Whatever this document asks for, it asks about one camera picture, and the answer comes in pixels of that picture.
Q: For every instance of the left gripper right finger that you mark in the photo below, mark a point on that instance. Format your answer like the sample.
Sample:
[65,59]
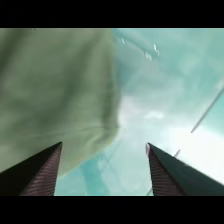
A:
[176,176]

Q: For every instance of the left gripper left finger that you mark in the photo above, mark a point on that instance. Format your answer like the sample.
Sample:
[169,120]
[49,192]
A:
[36,173]

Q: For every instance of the green T-shirt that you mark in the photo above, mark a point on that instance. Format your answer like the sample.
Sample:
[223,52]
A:
[53,90]

